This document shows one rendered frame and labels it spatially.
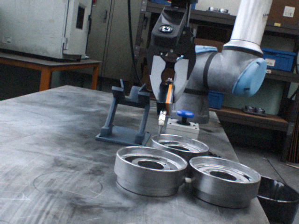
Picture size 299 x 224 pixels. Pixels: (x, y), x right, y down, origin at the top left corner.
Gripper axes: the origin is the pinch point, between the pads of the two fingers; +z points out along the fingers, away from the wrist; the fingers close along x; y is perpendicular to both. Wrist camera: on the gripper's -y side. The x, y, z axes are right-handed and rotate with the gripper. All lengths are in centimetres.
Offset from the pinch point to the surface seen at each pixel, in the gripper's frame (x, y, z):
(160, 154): -2.4, -16.0, 7.0
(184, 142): -5.1, -3.7, 8.0
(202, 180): -9.5, -22.7, 7.6
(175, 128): -2.3, 3.8, 7.2
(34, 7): 132, 181, -24
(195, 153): -7.7, -12.8, 7.0
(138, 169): -1.0, -26.0, 6.3
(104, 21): 135, 351, -27
